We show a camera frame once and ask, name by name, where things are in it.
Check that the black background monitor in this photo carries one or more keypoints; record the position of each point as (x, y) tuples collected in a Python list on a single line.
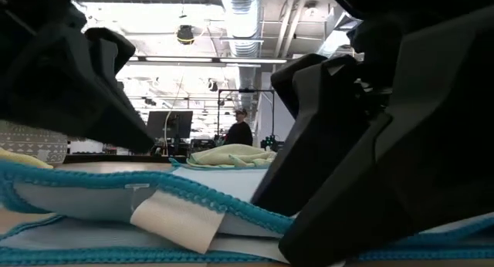
[(171, 124)]

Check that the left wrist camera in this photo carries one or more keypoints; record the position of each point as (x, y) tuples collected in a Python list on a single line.
[(125, 47)]

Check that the linear ceiling light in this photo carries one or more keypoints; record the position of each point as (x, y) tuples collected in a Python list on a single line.
[(193, 59)]

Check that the blue microfiber towel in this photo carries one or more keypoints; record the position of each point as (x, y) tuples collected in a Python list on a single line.
[(77, 193)]

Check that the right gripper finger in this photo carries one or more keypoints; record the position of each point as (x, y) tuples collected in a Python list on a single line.
[(320, 151), (405, 182)]

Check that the succulent plant in patterned pot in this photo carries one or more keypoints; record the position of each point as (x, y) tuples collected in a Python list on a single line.
[(34, 143)]

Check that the pale green microfiber towel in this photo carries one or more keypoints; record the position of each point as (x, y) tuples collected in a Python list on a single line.
[(227, 155)]

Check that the yellow microfiber towel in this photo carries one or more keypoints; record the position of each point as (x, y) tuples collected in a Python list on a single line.
[(19, 159)]

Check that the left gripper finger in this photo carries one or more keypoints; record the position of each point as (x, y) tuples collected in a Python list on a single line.
[(77, 105)]

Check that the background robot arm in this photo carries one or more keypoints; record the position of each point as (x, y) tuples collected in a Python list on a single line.
[(270, 142)]

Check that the black metal table frame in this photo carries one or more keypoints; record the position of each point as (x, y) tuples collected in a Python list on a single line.
[(116, 159)]

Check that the black gantry frame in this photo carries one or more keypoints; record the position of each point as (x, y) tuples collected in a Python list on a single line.
[(247, 90)]

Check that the person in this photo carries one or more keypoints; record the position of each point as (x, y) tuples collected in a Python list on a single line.
[(240, 132)]

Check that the silver ventilation duct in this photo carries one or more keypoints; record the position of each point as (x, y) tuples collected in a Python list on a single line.
[(241, 20)]

